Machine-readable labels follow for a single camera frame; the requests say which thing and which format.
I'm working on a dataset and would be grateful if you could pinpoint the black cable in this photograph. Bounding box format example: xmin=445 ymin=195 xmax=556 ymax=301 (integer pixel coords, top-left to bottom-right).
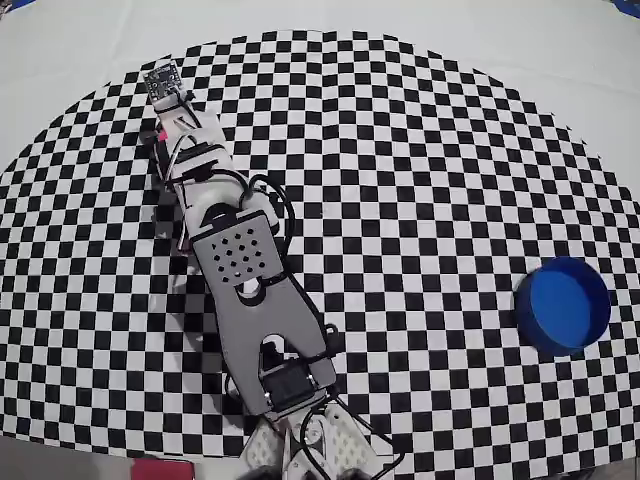
xmin=247 ymin=172 xmax=301 ymax=281

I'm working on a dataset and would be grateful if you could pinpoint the round blue box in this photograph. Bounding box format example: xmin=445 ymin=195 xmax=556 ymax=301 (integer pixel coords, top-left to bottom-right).
xmin=514 ymin=256 xmax=612 ymax=358

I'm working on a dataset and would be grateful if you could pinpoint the bare camera circuit board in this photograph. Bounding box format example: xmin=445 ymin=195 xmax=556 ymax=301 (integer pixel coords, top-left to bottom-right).
xmin=143 ymin=58 xmax=183 ymax=101

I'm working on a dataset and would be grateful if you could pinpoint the black white checkerboard cloth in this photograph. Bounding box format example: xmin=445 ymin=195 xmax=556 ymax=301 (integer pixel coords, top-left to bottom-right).
xmin=0 ymin=0 xmax=640 ymax=476

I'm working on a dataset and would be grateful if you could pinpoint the red flat object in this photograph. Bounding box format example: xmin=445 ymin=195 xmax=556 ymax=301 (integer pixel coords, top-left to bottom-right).
xmin=130 ymin=458 xmax=195 ymax=480

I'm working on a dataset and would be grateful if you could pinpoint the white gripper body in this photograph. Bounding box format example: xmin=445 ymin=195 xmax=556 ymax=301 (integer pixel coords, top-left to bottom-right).
xmin=172 ymin=112 xmax=236 ymax=211

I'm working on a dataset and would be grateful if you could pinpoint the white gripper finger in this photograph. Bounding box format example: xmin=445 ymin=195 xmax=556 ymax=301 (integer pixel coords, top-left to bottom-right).
xmin=139 ymin=127 xmax=175 ymax=195
xmin=152 ymin=92 xmax=221 ymax=137

